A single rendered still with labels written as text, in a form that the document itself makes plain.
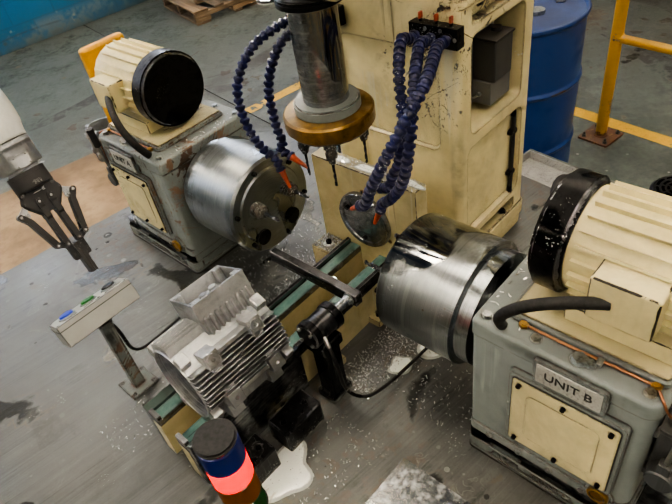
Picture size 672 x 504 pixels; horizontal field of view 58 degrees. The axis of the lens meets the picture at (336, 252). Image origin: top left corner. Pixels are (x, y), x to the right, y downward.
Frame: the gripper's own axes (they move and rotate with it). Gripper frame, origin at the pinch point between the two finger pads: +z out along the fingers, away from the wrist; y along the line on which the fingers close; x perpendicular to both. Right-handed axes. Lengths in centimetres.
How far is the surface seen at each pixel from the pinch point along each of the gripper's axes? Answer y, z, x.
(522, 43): 89, 5, -52
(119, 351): -5.0, 21.8, 2.4
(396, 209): 52, 23, -34
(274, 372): 10.5, 34.2, -30.2
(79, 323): -9.1, 10.1, -4.1
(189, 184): 31.0, 0.2, 6.3
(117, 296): 0.0, 10.1, -4.0
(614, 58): 264, 62, 25
